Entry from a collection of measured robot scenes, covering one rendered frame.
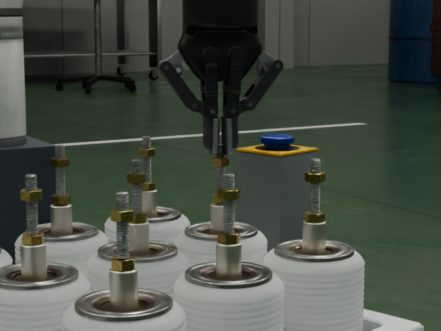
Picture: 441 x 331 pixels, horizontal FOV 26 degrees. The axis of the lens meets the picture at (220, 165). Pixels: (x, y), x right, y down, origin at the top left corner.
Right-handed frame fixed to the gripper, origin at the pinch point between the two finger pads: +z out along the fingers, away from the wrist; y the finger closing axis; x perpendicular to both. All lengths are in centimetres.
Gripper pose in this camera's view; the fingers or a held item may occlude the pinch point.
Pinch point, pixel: (220, 135)
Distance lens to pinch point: 97.0
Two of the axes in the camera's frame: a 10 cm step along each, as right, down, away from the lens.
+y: 9.8, -0.3, 1.9
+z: 0.0, 9.9, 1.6
